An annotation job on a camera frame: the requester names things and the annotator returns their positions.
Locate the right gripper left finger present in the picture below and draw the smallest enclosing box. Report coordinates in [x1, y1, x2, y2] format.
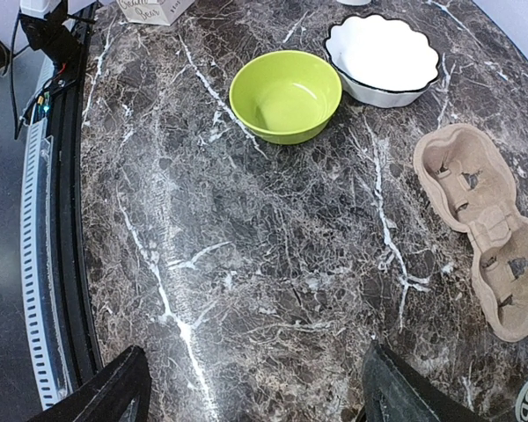
[32, 346, 152, 421]

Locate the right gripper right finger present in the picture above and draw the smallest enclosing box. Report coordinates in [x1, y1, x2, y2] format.
[356, 340, 484, 421]

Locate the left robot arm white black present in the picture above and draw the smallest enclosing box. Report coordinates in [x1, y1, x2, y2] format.
[18, 0, 95, 62]

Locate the cardboard cup carrier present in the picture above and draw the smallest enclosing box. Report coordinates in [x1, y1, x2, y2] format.
[414, 124, 528, 342]

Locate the green bowl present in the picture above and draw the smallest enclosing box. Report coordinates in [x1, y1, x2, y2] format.
[229, 50, 342, 145]

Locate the white scalloped bowl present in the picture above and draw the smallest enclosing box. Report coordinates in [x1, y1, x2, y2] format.
[324, 14, 440, 109]

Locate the kraft paper bag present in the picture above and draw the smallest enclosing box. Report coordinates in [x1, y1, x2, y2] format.
[117, 0, 194, 25]

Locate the black front rail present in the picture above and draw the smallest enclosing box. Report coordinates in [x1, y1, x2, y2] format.
[47, 20, 102, 392]

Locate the white cable duct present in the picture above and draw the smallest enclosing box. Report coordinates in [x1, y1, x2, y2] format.
[20, 120, 59, 410]

